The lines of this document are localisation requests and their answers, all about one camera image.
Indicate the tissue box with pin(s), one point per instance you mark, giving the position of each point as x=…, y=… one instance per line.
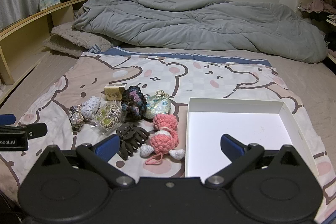
x=50, y=3

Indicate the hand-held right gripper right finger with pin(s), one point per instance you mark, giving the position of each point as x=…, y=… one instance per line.
x=231, y=146

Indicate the white cardboard box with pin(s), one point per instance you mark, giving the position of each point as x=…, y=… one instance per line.
x=236, y=119

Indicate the grey duvet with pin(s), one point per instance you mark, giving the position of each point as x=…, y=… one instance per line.
x=197, y=22

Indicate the dark clothes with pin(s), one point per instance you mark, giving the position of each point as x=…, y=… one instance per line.
x=319, y=16

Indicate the pink clothes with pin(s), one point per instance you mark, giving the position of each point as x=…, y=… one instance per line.
x=315, y=6

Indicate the pink crochet doll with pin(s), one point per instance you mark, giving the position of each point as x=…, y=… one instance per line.
x=162, y=140

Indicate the dark crochet scrunchie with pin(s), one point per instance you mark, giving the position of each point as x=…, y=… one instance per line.
x=134, y=103

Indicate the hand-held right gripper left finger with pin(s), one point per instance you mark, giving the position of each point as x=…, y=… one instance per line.
x=108, y=145

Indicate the yellow tissue packet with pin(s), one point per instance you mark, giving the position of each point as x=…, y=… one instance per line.
x=113, y=93

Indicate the beige bed mattress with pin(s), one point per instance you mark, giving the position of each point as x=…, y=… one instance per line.
x=39, y=69

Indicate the lavender crochet scrunchie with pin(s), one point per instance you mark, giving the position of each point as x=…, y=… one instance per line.
x=90, y=107

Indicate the wooden bedside shelf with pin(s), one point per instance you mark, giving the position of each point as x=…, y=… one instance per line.
x=26, y=32

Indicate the bear printed blanket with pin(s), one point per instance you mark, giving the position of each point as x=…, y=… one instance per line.
x=170, y=77

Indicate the brown hair claw clip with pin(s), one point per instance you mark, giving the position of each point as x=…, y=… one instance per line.
x=131, y=138

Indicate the beige fluffy blanket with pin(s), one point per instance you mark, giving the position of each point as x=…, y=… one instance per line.
x=76, y=41

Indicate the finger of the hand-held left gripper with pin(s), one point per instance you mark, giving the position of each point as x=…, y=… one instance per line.
x=34, y=130
x=6, y=119

